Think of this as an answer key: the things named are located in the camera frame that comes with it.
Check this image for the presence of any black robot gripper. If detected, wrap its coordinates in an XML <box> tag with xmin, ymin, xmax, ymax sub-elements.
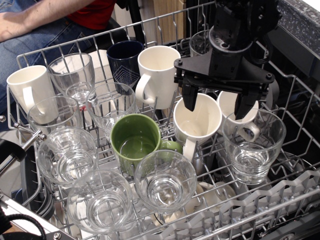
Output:
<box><xmin>174</xmin><ymin>26</ymin><xmax>273</xmax><ymax>120</ymax></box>

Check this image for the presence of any green ceramic mug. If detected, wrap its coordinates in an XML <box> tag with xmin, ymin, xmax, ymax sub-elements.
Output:
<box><xmin>110</xmin><ymin>113</ymin><xmax>183</xmax><ymax>176</ymax></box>

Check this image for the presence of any person forearm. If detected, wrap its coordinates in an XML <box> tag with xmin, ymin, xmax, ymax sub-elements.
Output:
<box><xmin>0</xmin><ymin>0</ymin><xmax>92</xmax><ymax>42</ymax></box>

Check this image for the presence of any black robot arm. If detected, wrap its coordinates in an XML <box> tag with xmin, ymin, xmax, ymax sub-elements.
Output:
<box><xmin>174</xmin><ymin>0</ymin><xmax>282</xmax><ymax>120</ymax></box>

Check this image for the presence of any tall white mug back centre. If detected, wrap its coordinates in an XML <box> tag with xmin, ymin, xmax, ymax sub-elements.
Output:
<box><xmin>135</xmin><ymin>45</ymin><xmax>181</xmax><ymax>110</ymax></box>

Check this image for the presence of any dark blue mug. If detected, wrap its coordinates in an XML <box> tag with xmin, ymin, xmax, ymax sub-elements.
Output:
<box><xmin>106</xmin><ymin>40</ymin><xmax>144</xmax><ymax>91</ymax></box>

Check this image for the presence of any white mug far left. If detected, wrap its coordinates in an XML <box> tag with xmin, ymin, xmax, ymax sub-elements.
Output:
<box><xmin>6</xmin><ymin>65</ymin><xmax>55</xmax><ymax>113</ymax></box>

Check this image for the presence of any small white cup right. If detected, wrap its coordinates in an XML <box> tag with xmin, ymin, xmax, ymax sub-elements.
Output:
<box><xmin>216</xmin><ymin>91</ymin><xmax>260</xmax><ymax>142</ymax></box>

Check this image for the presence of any clear glass tumbler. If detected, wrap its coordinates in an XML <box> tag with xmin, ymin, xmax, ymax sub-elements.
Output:
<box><xmin>189</xmin><ymin>29</ymin><xmax>212</xmax><ymax>57</ymax></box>
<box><xmin>134</xmin><ymin>150</ymin><xmax>197</xmax><ymax>214</ymax></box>
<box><xmin>67</xmin><ymin>169</ymin><xmax>133</xmax><ymax>234</ymax></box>
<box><xmin>222</xmin><ymin>109</ymin><xmax>287</xmax><ymax>185</ymax></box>
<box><xmin>36</xmin><ymin>126</ymin><xmax>98</xmax><ymax>187</ymax></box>

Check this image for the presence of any clear glass tumbler back right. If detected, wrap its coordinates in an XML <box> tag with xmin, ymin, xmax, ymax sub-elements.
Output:
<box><xmin>189</xmin><ymin>29</ymin><xmax>212</xmax><ymax>57</ymax></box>

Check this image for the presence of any clear glass tumbler front centre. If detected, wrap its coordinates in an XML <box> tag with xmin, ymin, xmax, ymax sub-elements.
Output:
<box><xmin>134</xmin><ymin>150</ymin><xmax>197</xmax><ymax>214</ymax></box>

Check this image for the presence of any clear stemmed glass centre left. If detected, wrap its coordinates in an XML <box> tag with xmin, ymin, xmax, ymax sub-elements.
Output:
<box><xmin>85</xmin><ymin>82</ymin><xmax>136</xmax><ymax>140</ymax></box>

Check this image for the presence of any speckled dark countertop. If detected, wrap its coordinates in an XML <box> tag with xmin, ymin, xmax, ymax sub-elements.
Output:
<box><xmin>277</xmin><ymin>0</ymin><xmax>320</xmax><ymax>55</ymax></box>

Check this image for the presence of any grey plastic tine holder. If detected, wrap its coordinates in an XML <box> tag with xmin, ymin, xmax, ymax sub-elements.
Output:
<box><xmin>143</xmin><ymin>170</ymin><xmax>320</xmax><ymax>240</ymax></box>

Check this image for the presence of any tall clear glass back left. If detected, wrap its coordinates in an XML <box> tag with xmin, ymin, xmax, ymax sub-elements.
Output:
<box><xmin>47</xmin><ymin>53</ymin><xmax>95</xmax><ymax>106</ymax></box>

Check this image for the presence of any clear glass tumbler front left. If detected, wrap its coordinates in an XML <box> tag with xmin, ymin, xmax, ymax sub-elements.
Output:
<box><xmin>67</xmin><ymin>169</ymin><xmax>133</xmax><ymax>234</ymax></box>

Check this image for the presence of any clear glass left rim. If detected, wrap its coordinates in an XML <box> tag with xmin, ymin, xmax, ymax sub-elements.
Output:
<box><xmin>27</xmin><ymin>95</ymin><xmax>83</xmax><ymax>135</ymax></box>

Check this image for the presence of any grey wire dishwasher rack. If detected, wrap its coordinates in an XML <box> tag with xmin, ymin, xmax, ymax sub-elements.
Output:
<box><xmin>23</xmin><ymin>0</ymin><xmax>320</xmax><ymax>240</ymax></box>

